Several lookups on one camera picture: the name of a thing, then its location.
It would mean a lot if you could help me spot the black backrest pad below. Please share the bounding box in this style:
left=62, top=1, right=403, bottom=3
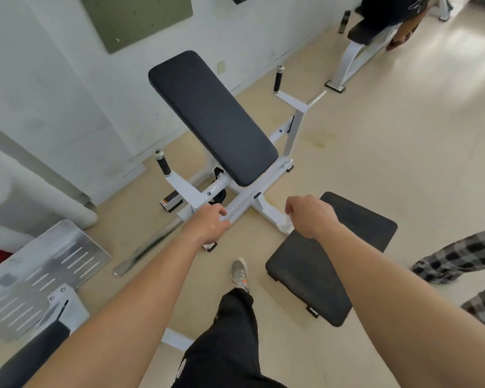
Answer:
left=148, top=50, right=279, bottom=187

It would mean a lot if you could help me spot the person's left forearm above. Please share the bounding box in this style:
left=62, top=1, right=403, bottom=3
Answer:
left=24, top=232, right=205, bottom=388

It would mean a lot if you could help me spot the white flat bench frame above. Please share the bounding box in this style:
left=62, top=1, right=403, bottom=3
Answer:
left=324, top=25, right=401, bottom=93

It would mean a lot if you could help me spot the person's right forearm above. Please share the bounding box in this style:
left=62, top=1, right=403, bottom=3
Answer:
left=313, top=222, right=485, bottom=388

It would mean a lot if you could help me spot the white weight bench frame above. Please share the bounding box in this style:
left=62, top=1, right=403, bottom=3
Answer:
left=158, top=89, right=328, bottom=253

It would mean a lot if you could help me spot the person's left hand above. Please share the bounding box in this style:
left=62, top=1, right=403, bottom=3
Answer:
left=182, top=205, right=232, bottom=249

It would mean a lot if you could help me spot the person's grey sneaker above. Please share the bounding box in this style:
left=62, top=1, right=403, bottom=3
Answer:
left=231, top=258, right=250, bottom=294

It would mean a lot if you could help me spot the black seat pad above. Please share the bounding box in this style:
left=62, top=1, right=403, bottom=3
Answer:
left=265, top=192, right=398, bottom=328

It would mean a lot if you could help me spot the person's black trouser leg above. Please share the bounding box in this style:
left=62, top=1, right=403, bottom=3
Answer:
left=177, top=288, right=288, bottom=388

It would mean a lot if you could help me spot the black flat bench pad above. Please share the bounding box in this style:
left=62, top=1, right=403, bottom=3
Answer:
left=347, top=17, right=406, bottom=46

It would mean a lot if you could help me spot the white frame tube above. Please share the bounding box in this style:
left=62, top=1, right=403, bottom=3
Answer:
left=161, top=327, right=195, bottom=352

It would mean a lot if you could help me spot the person's right hand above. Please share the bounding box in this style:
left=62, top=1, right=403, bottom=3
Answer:
left=285, top=195, right=344, bottom=241

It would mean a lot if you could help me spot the chrome steel bar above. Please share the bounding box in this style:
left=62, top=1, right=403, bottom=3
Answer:
left=112, top=217, right=183, bottom=278

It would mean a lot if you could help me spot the slotted silver metal plate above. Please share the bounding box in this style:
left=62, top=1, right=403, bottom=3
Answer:
left=0, top=220, right=111, bottom=343

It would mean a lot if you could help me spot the olive green wall panel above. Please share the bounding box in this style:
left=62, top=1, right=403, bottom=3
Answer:
left=79, top=0, right=194, bottom=54

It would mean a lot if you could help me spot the white metal bracket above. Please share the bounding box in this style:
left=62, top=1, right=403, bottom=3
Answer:
left=34, top=284, right=90, bottom=341

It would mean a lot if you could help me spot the white rolled material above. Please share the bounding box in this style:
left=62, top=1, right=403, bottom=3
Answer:
left=0, top=139, right=98, bottom=255

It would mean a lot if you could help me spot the black padded cushion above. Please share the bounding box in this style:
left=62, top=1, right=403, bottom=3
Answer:
left=0, top=319, right=72, bottom=388

